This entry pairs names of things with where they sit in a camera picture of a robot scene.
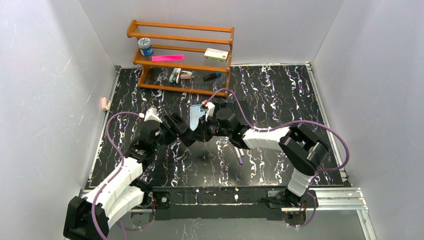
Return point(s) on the white purple marker left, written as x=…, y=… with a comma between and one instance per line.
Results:
x=239, y=157

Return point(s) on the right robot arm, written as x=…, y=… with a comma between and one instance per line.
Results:
x=304, y=149

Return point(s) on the black marker blue cap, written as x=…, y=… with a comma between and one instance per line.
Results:
x=212, y=76

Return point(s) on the pink wall clip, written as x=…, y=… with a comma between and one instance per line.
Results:
x=105, y=104

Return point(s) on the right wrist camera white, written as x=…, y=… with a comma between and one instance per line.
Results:
x=209, y=109

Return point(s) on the teal white stapler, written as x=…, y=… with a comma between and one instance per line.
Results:
x=175, y=76

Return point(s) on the aluminium front rail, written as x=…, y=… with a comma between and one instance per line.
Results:
x=329, y=198

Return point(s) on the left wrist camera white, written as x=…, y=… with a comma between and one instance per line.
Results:
x=150, y=115

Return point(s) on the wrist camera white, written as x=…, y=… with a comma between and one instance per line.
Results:
x=209, y=109
x=150, y=115

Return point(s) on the pink flat strip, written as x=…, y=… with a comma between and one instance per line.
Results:
x=168, y=58

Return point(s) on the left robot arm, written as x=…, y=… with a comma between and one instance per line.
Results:
x=91, y=217

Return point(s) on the orange wooden shelf rack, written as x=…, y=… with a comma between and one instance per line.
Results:
x=191, y=41

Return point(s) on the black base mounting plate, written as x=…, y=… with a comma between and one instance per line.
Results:
x=225, y=202

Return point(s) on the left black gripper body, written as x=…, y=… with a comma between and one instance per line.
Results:
x=173, y=125

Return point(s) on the white red cardboard box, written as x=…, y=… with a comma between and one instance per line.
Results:
x=216, y=55

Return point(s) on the blue phone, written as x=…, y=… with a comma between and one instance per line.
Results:
x=196, y=116

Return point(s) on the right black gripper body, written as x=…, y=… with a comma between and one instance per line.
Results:
x=203, y=131

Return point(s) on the pink small stapler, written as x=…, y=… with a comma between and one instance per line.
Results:
x=186, y=75

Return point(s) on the blue white round jar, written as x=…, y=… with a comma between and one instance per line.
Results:
x=145, y=46

